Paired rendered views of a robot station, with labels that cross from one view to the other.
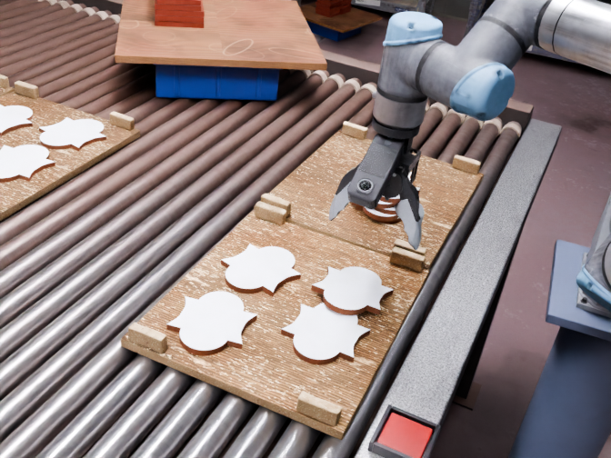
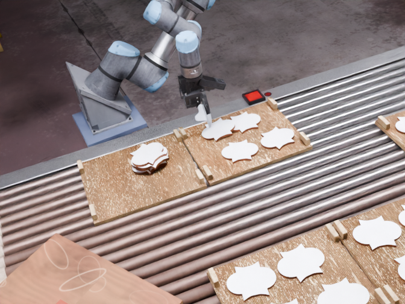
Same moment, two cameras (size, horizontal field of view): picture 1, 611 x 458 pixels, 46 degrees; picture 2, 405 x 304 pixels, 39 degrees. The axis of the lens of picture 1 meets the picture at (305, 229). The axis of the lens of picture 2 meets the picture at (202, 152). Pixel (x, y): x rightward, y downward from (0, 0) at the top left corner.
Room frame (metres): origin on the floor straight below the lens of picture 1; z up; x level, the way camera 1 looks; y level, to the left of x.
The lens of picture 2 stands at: (2.00, 1.31, 2.27)
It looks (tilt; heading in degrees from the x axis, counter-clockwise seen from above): 39 degrees down; 235
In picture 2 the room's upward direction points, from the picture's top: 10 degrees counter-clockwise
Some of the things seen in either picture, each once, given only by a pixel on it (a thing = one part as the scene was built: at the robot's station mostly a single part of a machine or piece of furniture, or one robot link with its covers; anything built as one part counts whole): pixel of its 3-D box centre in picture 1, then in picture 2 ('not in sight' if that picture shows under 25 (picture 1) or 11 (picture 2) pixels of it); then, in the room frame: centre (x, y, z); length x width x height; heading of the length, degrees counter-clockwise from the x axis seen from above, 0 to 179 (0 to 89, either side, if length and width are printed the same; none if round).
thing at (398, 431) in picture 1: (405, 438); (254, 97); (0.65, -0.17, 0.92); 0.06 x 0.06 x 0.01; 69
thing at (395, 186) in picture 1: (391, 154); (192, 88); (0.99, -0.12, 1.17); 0.09 x 0.08 x 0.12; 158
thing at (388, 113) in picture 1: (397, 106); (191, 69); (0.98, -0.11, 1.25); 0.08 x 0.08 x 0.05
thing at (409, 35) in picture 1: (411, 56); (188, 49); (0.98, -0.12, 1.33); 0.09 x 0.08 x 0.11; 45
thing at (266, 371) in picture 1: (289, 304); (242, 139); (0.89, 0.01, 0.93); 0.41 x 0.35 x 0.02; 160
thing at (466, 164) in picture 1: (465, 164); (80, 166); (1.41, -0.33, 0.95); 0.06 x 0.02 x 0.03; 68
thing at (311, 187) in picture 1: (376, 192); (139, 175); (1.28, -0.14, 0.93); 0.41 x 0.35 x 0.02; 158
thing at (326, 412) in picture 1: (318, 408); (272, 102); (0.66, -0.05, 0.95); 0.06 x 0.02 x 0.03; 70
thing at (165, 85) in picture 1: (215, 58); not in sight; (1.79, 0.29, 0.97); 0.31 x 0.31 x 0.10; 13
